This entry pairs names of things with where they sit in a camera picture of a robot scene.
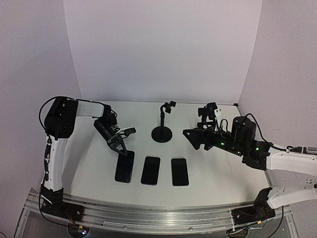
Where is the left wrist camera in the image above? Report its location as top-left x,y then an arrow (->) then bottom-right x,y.
116,127 -> 136,137

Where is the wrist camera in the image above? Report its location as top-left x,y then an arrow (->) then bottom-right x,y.
116,127 -> 136,137
205,102 -> 223,122

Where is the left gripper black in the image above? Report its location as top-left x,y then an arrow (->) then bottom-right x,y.
93,118 -> 128,155

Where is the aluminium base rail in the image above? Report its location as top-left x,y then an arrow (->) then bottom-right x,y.
14,189 -> 298,238

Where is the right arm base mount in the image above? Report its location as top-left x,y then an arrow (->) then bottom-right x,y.
231,187 -> 276,225

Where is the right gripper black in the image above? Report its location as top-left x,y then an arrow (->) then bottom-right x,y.
184,121 -> 246,157

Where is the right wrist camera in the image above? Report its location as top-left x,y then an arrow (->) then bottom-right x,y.
205,102 -> 223,122

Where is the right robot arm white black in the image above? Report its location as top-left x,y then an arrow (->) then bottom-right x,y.
183,116 -> 317,209

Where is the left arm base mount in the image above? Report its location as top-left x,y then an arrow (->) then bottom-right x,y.
39,185 -> 84,222

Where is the black phone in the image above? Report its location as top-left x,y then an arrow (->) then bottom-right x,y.
171,158 -> 189,186
114,151 -> 135,183
141,156 -> 160,186

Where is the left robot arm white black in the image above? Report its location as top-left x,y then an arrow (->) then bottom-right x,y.
39,96 -> 136,192

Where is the black phone stand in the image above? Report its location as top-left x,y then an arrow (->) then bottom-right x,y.
197,106 -> 210,128
151,101 -> 176,143

